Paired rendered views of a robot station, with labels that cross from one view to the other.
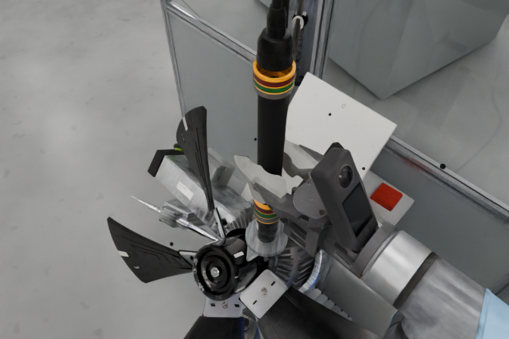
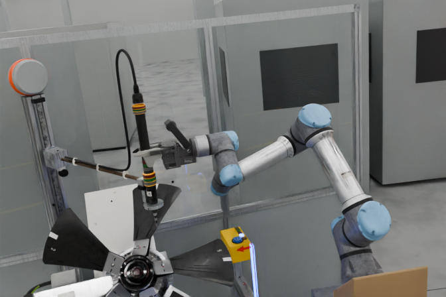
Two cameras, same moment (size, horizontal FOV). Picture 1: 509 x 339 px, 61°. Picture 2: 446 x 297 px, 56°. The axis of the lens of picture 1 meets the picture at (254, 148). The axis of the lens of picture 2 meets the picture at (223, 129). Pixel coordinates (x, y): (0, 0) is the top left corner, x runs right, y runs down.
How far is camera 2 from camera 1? 1.17 m
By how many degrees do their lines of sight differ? 59
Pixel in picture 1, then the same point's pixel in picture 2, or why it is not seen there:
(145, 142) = not seen: outside the picture
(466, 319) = (223, 134)
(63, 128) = not seen: outside the picture
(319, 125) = (110, 209)
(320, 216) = (174, 144)
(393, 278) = (204, 140)
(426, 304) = (214, 139)
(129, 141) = not seen: outside the picture
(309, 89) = (91, 199)
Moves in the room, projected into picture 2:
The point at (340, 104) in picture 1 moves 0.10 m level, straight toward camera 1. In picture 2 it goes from (113, 193) to (125, 198)
